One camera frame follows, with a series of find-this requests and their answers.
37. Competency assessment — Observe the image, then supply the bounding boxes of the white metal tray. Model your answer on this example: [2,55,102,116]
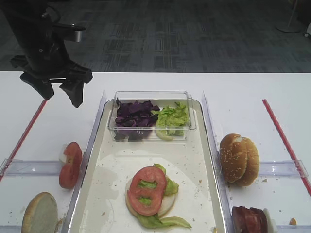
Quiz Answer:
[63,101,227,233]

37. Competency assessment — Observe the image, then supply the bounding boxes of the red strip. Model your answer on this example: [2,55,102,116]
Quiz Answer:
[0,100,47,181]
[262,99,311,195]

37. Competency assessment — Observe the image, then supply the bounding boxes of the right clear vertical rail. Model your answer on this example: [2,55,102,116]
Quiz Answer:
[201,92,235,233]

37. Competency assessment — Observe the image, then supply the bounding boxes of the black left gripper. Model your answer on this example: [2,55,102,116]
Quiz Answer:
[10,7,93,108]

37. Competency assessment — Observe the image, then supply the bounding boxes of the left clear vertical rail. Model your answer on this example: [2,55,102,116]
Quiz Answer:
[61,90,106,233]

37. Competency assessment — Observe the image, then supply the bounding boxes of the clear vertical rail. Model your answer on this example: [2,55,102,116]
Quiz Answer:
[61,90,106,233]
[201,92,235,233]

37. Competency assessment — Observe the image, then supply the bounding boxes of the sesame bun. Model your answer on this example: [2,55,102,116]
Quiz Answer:
[236,137,260,187]
[220,133,247,183]

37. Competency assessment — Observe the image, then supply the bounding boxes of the sesame bun rear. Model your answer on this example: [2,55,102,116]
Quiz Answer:
[236,137,260,187]

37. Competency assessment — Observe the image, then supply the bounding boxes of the lettuce leaf on bun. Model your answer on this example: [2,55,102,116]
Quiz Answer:
[136,164,191,229]

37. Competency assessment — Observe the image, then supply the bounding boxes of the upper left clear rail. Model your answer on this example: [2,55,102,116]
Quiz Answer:
[0,159,63,176]

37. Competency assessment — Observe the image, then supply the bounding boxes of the bottom bun on tray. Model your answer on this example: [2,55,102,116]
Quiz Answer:
[125,179,178,217]

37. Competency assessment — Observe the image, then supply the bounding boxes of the orange food crumb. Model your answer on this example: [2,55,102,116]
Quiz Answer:
[289,218,297,225]

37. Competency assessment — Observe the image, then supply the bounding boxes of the lower left clear rail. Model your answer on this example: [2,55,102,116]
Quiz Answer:
[0,225,22,233]

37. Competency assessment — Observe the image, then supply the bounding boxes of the bacon meat stack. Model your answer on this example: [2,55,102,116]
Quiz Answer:
[232,206,268,233]

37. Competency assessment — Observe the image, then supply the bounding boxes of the green lettuce in container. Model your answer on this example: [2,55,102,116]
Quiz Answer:
[151,102,189,141]

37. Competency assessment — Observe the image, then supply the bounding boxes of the right red strip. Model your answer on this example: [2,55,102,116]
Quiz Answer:
[262,99,311,195]

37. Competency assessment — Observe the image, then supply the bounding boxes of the left red strip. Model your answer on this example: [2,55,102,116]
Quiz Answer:
[0,100,47,181]

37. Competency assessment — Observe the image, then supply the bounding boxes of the tomato slice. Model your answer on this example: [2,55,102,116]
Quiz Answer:
[127,166,167,216]

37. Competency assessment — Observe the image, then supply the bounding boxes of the white pusher block tomato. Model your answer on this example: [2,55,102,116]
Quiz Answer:
[59,144,67,164]

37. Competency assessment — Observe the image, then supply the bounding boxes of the floor stand base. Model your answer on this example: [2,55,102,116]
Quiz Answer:
[275,0,301,33]

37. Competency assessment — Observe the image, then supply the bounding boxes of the white pusher block meat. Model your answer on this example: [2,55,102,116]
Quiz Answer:
[263,208,278,233]

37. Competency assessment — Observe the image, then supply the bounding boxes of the standing bun half left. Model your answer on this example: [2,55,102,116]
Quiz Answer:
[21,192,58,233]

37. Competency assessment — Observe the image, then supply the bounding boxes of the sesame bun front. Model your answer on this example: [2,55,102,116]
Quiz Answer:
[220,133,247,183]

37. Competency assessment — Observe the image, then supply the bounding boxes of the purple cabbage pieces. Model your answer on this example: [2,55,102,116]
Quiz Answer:
[114,100,160,141]

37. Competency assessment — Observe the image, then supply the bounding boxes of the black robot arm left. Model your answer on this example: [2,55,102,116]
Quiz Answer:
[0,0,93,108]

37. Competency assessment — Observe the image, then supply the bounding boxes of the black cable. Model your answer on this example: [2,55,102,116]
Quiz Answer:
[41,6,61,25]

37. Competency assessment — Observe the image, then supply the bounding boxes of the clear plastic container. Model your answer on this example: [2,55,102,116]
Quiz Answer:
[107,91,196,142]

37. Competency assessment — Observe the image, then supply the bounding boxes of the lower right clear rail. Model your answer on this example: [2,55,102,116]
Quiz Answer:
[276,225,311,233]

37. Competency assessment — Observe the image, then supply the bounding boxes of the upper right clear rail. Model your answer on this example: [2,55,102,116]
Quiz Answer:
[259,160,309,178]

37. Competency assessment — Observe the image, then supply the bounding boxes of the standing tomato slices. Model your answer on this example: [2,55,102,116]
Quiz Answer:
[59,142,82,189]

